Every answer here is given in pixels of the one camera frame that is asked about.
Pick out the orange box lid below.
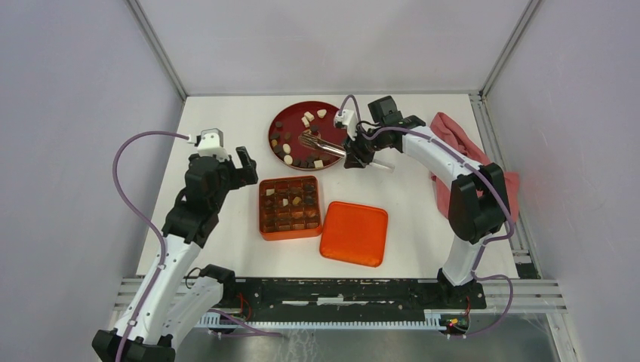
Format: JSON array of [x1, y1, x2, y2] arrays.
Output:
[[319, 201, 389, 268]]

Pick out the orange chocolate box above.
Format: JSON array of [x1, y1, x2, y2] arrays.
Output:
[[258, 176, 323, 241]]

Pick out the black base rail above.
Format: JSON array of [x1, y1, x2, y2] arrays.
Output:
[[214, 278, 487, 323]]

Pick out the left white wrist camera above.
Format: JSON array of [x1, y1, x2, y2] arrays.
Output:
[[187, 128, 230, 162]]

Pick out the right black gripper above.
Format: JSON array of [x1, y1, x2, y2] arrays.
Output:
[[342, 124, 385, 169]]

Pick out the metal tongs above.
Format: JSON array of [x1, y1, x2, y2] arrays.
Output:
[[299, 132, 396, 173]]

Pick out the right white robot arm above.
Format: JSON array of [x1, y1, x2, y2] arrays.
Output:
[[334, 96, 515, 308]]

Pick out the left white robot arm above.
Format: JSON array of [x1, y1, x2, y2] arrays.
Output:
[[92, 146, 258, 361]]

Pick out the pink cloth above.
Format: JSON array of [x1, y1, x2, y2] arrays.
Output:
[[429, 112, 520, 222]]

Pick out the round red tray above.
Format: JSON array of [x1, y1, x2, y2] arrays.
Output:
[[267, 100, 347, 171]]

